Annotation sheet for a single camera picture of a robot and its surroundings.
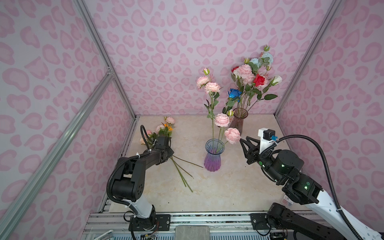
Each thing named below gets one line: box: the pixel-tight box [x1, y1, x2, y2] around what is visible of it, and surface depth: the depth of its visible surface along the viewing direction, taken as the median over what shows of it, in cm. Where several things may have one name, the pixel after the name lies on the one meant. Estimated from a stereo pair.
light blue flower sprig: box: [249, 45, 274, 73], surface depth 85 cm
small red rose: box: [253, 73, 266, 87], surface depth 77 cm
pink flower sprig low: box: [214, 113, 241, 145], surface depth 70 cm
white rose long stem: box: [247, 75, 283, 112], surface depth 85 cm
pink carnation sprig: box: [237, 57, 256, 86], surface depth 82 cm
